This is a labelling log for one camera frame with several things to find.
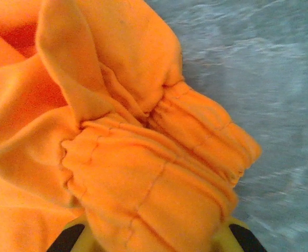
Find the light orange shorts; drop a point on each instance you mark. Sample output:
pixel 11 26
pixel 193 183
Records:
pixel 117 131

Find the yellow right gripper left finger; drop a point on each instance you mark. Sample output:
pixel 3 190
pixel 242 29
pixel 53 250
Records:
pixel 69 236

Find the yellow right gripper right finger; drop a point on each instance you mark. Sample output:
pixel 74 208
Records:
pixel 240 239

